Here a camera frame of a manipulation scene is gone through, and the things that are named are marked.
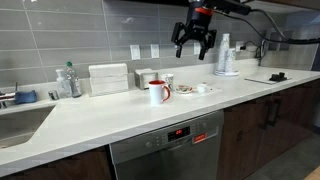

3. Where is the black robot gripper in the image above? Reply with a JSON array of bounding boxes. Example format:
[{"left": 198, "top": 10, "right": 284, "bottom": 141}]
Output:
[{"left": 171, "top": 6, "right": 216, "bottom": 60}]

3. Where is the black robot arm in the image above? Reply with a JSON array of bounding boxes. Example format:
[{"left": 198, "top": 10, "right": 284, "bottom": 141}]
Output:
[{"left": 171, "top": 0, "right": 252, "bottom": 60}]

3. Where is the red and white mug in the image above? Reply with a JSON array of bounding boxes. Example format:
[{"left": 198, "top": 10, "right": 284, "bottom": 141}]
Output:
[{"left": 149, "top": 80, "right": 171, "bottom": 106}]

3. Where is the white round cup tray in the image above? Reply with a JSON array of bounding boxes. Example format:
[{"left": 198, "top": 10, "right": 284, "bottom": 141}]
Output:
[{"left": 214, "top": 70, "right": 240, "bottom": 77}]

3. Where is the patterned paper cup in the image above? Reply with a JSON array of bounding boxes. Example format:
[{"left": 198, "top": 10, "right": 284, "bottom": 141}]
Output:
[{"left": 161, "top": 74, "right": 174, "bottom": 90}]

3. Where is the tall paper cup stack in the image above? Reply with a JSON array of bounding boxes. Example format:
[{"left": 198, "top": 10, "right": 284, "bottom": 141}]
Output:
[{"left": 217, "top": 33, "right": 230, "bottom": 71}]

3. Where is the small white cup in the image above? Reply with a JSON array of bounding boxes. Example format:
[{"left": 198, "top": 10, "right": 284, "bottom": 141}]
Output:
[{"left": 197, "top": 84, "right": 207, "bottom": 93}]

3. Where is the short paper cup stack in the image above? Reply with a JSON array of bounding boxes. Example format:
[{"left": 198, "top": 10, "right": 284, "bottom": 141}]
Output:
[{"left": 225, "top": 48, "right": 236, "bottom": 72}]

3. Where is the white outlet right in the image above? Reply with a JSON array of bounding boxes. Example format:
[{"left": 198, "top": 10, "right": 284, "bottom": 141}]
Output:
[{"left": 235, "top": 41, "right": 244, "bottom": 52}]

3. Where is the metal napkin holder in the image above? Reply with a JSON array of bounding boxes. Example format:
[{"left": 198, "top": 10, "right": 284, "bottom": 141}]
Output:
[{"left": 134, "top": 68, "right": 158, "bottom": 90}]

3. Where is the white cutting board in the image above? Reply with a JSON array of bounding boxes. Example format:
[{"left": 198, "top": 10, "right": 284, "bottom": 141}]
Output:
[{"left": 246, "top": 75, "right": 288, "bottom": 85}]

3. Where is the white paper towel stack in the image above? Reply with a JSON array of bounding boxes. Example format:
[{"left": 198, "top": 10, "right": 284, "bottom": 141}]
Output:
[{"left": 89, "top": 63, "right": 129, "bottom": 95}]

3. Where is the black object on board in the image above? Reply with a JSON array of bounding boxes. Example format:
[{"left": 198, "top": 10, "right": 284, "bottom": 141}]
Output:
[{"left": 269, "top": 72, "right": 287, "bottom": 82}]

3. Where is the stainless steel dishwasher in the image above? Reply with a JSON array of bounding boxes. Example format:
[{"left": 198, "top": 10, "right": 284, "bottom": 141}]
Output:
[{"left": 110, "top": 110, "right": 224, "bottom": 180}]

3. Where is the dark wood cabinet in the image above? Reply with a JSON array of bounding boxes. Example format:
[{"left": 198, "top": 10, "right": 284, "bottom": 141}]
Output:
[{"left": 217, "top": 79, "right": 320, "bottom": 180}]

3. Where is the clear green cap bottle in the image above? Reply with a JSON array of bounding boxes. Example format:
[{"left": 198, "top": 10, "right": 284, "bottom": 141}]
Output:
[{"left": 66, "top": 61, "right": 82, "bottom": 98}]

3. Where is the small metal can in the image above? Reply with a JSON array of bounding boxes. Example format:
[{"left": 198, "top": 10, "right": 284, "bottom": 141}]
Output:
[{"left": 48, "top": 90, "right": 59, "bottom": 101}]

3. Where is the blue sponge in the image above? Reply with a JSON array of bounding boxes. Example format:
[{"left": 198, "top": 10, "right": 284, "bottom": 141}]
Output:
[{"left": 15, "top": 90, "right": 37, "bottom": 104}]

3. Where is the kitchen sink basin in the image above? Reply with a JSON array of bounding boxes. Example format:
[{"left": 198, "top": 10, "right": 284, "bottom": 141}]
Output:
[{"left": 0, "top": 106, "right": 53, "bottom": 148}]

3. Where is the chrome faucet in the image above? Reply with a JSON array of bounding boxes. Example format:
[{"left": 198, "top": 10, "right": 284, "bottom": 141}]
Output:
[{"left": 0, "top": 83, "right": 18, "bottom": 109}]

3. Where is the white wall outlet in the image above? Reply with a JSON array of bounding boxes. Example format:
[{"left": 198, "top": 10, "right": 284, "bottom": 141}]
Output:
[{"left": 151, "top": 44, "right": 159, "bottom": 58}]

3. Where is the white wall switch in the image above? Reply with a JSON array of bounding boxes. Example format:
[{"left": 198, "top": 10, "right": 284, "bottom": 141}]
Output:
[{"left": 130, "top": 45, "right": 141, "bottom": 60}]

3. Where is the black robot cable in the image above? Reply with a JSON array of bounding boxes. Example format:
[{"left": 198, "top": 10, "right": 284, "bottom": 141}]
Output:
[{"left": 213, "top": 8, "right": 320, "bottom": 46}]

